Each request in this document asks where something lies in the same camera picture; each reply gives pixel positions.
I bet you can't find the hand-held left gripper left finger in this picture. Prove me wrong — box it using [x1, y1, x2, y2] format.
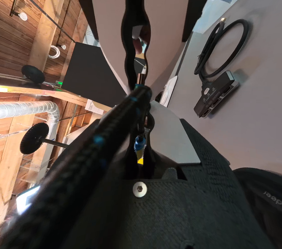
[117, 130, 136, 166]

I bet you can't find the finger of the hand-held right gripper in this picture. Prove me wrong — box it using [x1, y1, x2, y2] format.
[87, 0, 138, 95]
[143, 0, 194, 100]

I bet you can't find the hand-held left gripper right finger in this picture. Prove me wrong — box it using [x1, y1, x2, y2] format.
[144, 100, 201, 164]

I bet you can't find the black braided HDMI cable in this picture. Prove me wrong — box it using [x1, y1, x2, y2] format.
[0, 73, 153, 249]

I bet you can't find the black HDMI switch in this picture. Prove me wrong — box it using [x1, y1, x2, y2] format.
[194, 17, 252, 118]

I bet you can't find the grey desk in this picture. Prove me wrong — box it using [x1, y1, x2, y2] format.
[167, 0, 282, 179]

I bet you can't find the person's right hand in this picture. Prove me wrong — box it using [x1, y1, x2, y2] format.
[132, 24, 151, 54]

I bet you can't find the white paper notice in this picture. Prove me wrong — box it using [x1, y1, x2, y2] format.
[85, 99, 104, 115]

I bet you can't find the black round ceiling speaker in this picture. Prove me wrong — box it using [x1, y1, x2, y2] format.
[21, 65, 45, 84]

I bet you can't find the black pole with round disc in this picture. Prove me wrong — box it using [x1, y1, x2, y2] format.
[20, 122, 69, 155]

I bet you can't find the studio light panel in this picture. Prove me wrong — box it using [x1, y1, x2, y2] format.
[16, 185, 41, 215]

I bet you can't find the black board with tan frame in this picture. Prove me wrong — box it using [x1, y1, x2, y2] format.
[61, 42, 128, 108]

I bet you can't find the white cable coil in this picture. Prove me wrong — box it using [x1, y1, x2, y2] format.
[48, 45, 60, 59]

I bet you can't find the silver ventilation duct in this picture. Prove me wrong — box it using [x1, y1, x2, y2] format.
[0, 101, 60, 141]

